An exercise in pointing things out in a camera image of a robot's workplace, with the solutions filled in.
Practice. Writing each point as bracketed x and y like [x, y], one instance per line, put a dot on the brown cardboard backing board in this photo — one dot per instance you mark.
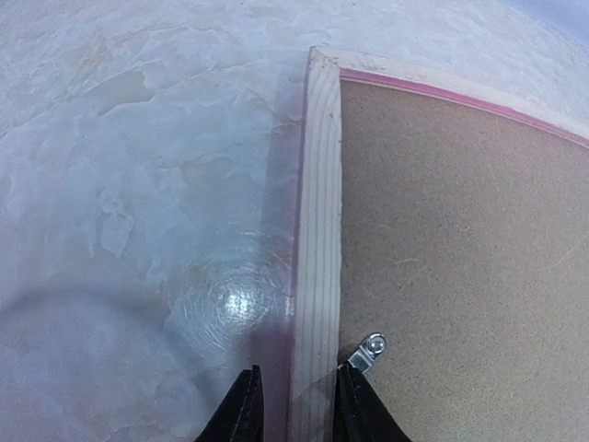
[465, 242]

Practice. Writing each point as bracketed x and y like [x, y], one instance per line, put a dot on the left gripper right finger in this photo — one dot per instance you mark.
[360, 415]

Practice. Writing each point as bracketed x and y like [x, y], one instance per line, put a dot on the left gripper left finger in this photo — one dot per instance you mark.
[239, 417]

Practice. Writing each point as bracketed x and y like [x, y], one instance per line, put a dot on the pink wooden picture frame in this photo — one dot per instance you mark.
[317, 270]

